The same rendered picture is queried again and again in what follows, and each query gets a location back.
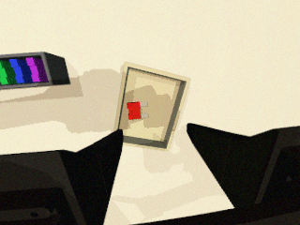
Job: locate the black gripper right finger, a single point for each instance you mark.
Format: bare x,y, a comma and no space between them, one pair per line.
242,164

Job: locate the red blade fuse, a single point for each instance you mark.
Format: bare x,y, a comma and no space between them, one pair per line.
135,111

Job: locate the black fuse block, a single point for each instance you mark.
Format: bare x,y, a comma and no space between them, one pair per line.
36,69

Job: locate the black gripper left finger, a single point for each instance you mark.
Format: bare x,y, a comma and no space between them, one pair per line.
86,176

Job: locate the beige rectangular tray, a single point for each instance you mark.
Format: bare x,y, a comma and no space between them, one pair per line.
165,94

